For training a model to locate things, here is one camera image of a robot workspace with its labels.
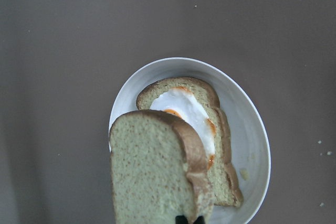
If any white round plate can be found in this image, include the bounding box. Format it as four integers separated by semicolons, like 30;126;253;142
109;57;271;223

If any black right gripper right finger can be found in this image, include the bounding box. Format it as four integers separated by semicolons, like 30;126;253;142
194;216;205;224

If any fried egg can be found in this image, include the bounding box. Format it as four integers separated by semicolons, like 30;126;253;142
150;86;216;168

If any bread slice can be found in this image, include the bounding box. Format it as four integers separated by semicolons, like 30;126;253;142
110;110;214;223
136;77;244;207

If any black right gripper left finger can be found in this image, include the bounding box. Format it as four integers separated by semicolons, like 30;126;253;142
175;216;188;224

